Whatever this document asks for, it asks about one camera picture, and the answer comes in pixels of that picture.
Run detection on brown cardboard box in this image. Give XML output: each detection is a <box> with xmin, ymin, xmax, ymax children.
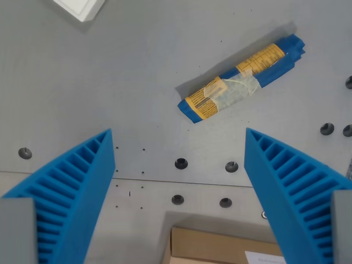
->
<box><xmin>162</xmin><ymin>226</ymin><xmax>287</xmax><ymax>264</ymax></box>

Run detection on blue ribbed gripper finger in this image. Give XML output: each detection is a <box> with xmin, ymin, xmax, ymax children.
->
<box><xmin>244</xmin><ymin>127</ymin><xmax>352</xmax><ymax>264</ymax></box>
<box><xmin>0</xmin><ymin>128</ymin><xmax>116</xmax><ymax>264</ymax></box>

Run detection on blue roll with yellow label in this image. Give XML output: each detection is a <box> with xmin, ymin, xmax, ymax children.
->
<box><xmin>177</xmin><ymin>33</ymin><xmax>307</xmax><ymax>125</ymax></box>

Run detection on white paper label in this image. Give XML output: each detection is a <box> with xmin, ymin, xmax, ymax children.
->
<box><xmin>244</xmin><ymin>250</ymin><xmax>287</xmax><ymax>264</ymax></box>

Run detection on white socket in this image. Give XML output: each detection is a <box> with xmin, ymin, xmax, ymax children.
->
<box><xmin>53</xmin><ymin>0</ymin><xmax>106</xmax><ymax>23</ymax></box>

